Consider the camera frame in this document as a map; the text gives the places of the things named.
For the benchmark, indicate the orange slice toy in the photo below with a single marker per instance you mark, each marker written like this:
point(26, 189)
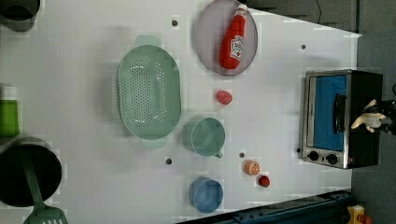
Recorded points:
point(252, 167)

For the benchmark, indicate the grey round plate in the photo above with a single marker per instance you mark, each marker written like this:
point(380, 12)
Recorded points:
point(211, 27)

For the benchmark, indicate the blue metal frame rail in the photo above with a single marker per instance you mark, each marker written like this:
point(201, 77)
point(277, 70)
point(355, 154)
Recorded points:
point(326, 208)

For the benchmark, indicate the yellow red button box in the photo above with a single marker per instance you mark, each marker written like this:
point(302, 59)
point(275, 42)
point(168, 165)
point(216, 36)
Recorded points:
point(358, 216)

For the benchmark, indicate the green slotted spatula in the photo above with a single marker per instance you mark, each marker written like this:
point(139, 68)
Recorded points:
point(42, 213)

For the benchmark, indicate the black silver toaster oven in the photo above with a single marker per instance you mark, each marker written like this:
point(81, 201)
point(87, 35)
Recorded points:
point(333, 100)

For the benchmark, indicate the small red toy fruit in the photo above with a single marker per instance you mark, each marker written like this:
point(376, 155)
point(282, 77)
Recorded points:
point(264, 181)

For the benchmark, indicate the pink toy strawberry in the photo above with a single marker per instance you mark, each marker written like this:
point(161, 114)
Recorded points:
point(224, 97)

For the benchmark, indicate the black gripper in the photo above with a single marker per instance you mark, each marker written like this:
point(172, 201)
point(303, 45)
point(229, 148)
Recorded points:
point(386, 108)

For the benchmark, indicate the green bottle white cap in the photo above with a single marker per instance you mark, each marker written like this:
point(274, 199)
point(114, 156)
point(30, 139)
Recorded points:
point(9, 121)

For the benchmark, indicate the green cup with handle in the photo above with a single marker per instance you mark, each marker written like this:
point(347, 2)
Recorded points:
point(206, 137)

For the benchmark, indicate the peeled toy banana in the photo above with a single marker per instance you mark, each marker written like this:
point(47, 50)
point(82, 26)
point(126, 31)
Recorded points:
point(371, 120)

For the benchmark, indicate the red ketchup bottle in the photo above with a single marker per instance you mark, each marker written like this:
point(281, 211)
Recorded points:
point(232, 44)

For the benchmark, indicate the large black pot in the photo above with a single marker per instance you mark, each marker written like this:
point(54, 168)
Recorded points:
point(14, 190)

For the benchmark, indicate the green oval colander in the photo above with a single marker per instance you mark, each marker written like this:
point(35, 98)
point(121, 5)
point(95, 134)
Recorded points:
point(149, 91)

